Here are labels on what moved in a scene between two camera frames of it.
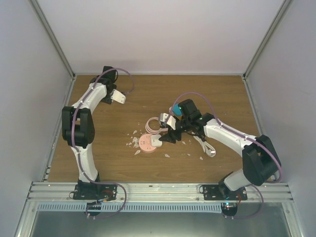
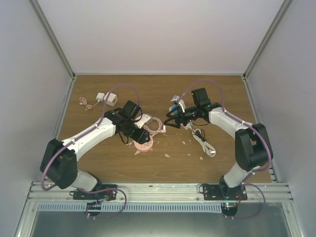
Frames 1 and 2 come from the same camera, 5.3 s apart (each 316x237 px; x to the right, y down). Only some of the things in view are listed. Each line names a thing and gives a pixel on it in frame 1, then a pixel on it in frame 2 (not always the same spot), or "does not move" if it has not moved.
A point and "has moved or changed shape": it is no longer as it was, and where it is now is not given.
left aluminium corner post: (40, 14) does not move
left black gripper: (107, 100) to (140, 138)
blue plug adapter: (176, 108) does not move
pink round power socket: (144, 143) has moved or changed shape
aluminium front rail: (64, 192) does not move
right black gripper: (172, 136) to (177, 118)
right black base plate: (219, 192) does not move
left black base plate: (95, 192) does not move
